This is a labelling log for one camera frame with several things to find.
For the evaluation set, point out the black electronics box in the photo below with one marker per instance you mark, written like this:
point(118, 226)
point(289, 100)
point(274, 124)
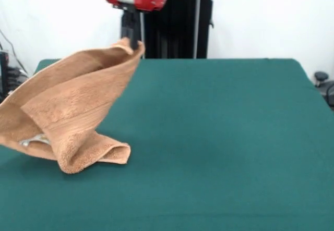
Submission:
point(3, 72)

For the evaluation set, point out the black office chair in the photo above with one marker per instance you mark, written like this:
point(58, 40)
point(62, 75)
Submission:
point(324, 85)

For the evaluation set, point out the dark green tablecloth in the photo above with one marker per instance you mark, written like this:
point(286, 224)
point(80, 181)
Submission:
point(221, 137)

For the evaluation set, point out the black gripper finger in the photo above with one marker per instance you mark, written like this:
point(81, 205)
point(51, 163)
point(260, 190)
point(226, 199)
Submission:
point(125, 25)
point(135, 30)

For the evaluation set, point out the orange terry towel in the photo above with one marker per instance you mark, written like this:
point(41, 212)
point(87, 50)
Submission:
point(78, 98)

